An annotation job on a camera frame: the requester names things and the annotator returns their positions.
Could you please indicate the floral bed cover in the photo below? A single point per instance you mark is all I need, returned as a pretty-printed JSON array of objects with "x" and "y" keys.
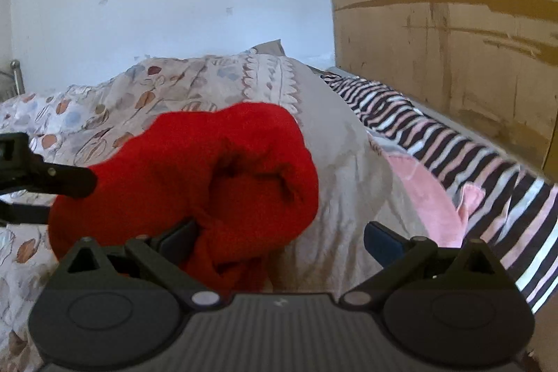
[{"x": 340, "y": 145}]

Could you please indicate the pink cloth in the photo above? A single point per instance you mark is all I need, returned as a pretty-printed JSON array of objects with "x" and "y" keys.
[{"x": 427, "y": 197}]

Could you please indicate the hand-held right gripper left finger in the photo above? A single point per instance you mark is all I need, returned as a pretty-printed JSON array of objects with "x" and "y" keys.
[{"x": 176, "y": 242}]

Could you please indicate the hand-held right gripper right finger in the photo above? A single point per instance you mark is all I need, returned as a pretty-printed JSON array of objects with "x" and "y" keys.
[{"x": 383, "y": 245}]

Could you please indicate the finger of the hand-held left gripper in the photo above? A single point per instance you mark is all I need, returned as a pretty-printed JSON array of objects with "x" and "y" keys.
[
  {"x": 26, "y": 214},
  {"x": 65, "y": 179}
]

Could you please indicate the grey pillow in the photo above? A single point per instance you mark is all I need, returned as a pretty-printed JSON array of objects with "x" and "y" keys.
[{"x": 271, "y": 48}]

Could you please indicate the red knit garment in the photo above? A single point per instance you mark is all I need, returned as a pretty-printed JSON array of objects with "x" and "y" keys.
[{"x": 218, "y": 180}]

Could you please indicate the striped blanket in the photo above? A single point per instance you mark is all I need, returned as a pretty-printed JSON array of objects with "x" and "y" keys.
[{"x": 479, "y": 163}]

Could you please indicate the brown wooden wardrobe panel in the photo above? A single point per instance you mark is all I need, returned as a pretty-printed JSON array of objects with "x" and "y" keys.
[{"x": 457, "y": 27}]

